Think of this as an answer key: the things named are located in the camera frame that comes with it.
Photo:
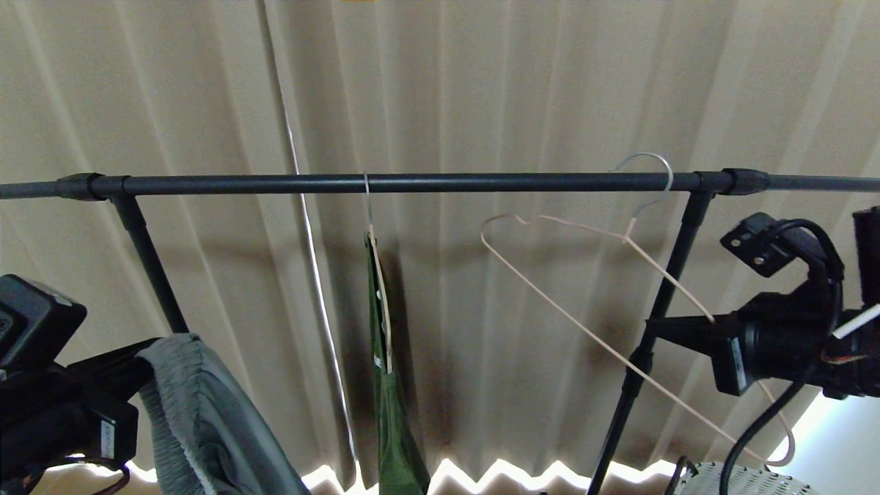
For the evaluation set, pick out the black clothes rack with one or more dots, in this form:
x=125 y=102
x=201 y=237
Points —
x=481 y=183

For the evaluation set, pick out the pink clothes hanger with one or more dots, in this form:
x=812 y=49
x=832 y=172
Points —
x=385 y=309
x=550 y=292

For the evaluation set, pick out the pale grey garment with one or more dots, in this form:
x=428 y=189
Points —
x=206 y=412

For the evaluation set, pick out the beige curtain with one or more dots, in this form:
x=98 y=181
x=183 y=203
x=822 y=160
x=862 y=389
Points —
x=481 y=82

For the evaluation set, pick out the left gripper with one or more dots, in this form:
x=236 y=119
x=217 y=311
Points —
x=55 y=426

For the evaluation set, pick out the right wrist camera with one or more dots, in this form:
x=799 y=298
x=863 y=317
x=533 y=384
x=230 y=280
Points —
x=756 y=244

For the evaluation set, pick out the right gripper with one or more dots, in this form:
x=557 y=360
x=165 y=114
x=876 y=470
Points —
x=784 y=344

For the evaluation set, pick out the white laundry basket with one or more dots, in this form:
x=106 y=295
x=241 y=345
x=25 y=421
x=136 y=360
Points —
x=742 y=481

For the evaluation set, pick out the green long-sleeved shirt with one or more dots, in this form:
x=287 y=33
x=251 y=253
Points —
x=395 y=440

